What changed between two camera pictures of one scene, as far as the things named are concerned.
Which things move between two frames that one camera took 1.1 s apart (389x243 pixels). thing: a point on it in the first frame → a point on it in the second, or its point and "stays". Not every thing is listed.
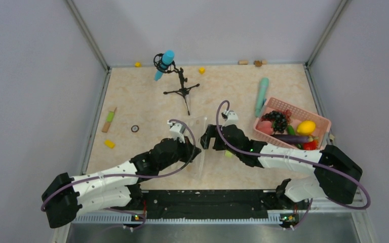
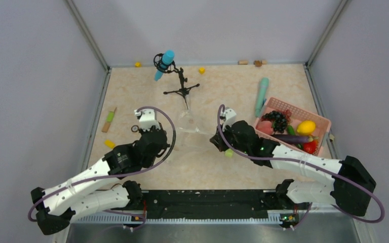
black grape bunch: (279, 119) stays
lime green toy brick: (228, 153) stays
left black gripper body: (183, 152) → (150, 162)
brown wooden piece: (257, 63) stays
